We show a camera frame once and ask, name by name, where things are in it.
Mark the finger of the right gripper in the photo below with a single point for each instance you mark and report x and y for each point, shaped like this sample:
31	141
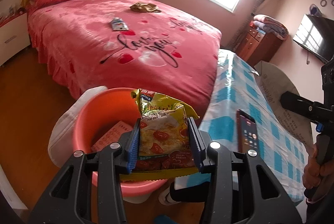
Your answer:
314	111

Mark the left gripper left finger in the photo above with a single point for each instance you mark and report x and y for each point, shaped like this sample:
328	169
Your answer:
67	198

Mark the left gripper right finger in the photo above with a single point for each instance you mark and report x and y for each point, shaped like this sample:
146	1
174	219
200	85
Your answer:
242	188

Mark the yellow snack bag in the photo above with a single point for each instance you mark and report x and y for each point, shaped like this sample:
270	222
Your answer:
164	143

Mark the white silver wrapper bag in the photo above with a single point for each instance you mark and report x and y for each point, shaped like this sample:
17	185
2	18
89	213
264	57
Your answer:
273	82

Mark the orange plastic trash bucket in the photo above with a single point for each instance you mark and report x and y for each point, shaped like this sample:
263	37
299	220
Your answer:
97	116

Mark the right hand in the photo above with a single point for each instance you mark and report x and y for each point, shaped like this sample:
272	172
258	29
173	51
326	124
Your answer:
314	172

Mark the black smartphone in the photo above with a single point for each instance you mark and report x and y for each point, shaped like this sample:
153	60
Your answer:
246	132

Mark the pink paper in bucket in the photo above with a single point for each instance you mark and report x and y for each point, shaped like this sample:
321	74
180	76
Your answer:
112	135

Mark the blue white checkered tablecloth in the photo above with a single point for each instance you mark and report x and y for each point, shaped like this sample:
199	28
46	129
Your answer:
235	89

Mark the brown wooden cabinet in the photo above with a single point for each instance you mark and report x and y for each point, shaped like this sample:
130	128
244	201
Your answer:
258	45

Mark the folded blanket on cabinet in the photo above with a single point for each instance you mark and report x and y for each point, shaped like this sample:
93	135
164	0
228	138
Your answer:
270	25

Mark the pink love you bedspread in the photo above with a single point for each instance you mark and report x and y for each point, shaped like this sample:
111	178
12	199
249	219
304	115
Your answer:
171	52

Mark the white bedside cabinet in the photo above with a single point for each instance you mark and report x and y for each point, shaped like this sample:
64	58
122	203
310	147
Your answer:
14	37

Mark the blue white packet on bed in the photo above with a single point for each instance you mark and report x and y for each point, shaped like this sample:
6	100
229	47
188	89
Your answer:
118	25

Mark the olive crumpled cloth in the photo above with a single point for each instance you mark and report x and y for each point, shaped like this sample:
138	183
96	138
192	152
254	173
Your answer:
145	8

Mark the wall mounted television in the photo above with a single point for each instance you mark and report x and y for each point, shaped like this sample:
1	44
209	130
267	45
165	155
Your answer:
315	34

